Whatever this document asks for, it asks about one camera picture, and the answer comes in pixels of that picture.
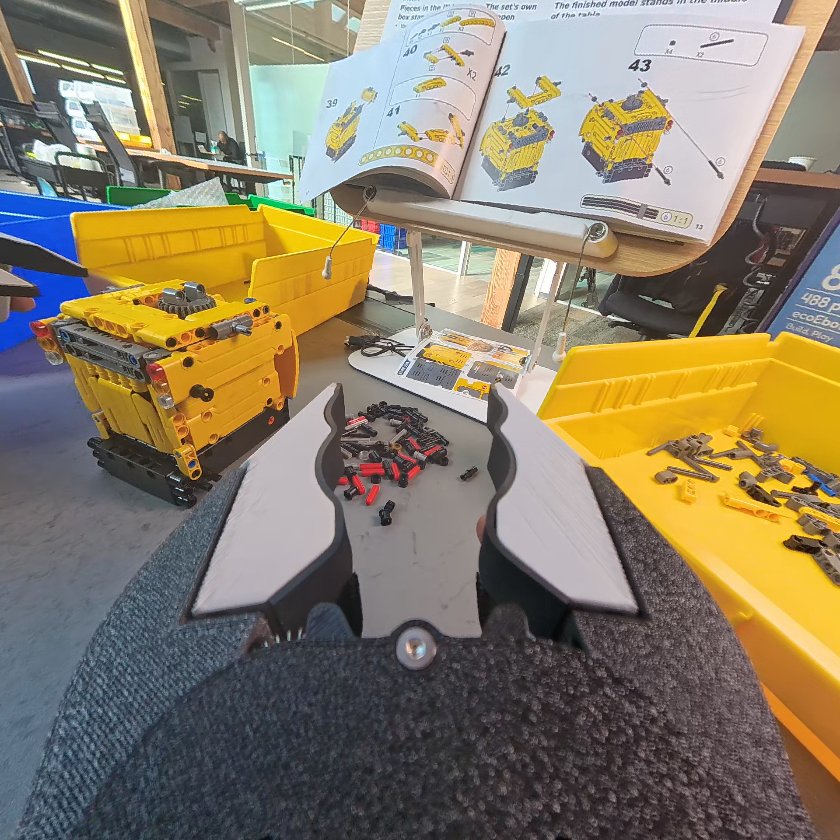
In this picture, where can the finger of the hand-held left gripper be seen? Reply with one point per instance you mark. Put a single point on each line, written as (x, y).
(16, 285)
(33, 256)

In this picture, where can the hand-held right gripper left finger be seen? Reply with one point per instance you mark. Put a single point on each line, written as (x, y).
(275, 525)

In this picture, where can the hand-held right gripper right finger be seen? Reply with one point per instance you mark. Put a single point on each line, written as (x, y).
(558, 531)

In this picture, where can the blue plastic bin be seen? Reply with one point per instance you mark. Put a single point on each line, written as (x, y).
(33, 216)

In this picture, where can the yellow lego model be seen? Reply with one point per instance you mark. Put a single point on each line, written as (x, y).
(216, 380)

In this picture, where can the lego instruction booklet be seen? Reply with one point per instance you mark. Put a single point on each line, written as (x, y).
(590, 131)

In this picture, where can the small black red lego pieces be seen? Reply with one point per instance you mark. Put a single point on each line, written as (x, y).
(394, 459)

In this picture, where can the pile of mixed lego pieces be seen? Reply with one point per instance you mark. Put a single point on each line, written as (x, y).
(754, 472)

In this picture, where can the yellow plastic bin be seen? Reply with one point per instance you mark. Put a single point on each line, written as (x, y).
(308, 262)
(656, 558)

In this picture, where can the green plastic bin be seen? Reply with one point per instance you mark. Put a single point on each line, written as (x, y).
(124, 195)

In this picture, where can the bubble wrap sheet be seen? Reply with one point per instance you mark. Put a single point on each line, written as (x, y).
(190, 193)

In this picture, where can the long wooden table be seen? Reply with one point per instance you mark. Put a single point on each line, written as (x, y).
(197, 164)

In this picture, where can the yellow grey sticker sheet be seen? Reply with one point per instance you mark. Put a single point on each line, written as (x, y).
(459, 367)

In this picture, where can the blue plastic crate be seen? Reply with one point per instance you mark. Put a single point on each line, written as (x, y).
(387, 235)

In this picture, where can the wooden book stand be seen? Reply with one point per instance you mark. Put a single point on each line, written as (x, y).
(492, 223)

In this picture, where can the dark blue toy box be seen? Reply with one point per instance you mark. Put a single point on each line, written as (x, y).
(814, 295)

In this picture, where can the brown standing desk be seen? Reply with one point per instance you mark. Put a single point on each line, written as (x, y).
(800, 178)

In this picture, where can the white paper cup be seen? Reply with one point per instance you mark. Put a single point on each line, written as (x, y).
(802, 163)

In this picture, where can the white task instruction sheet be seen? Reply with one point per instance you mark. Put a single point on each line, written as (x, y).
(590, 10)

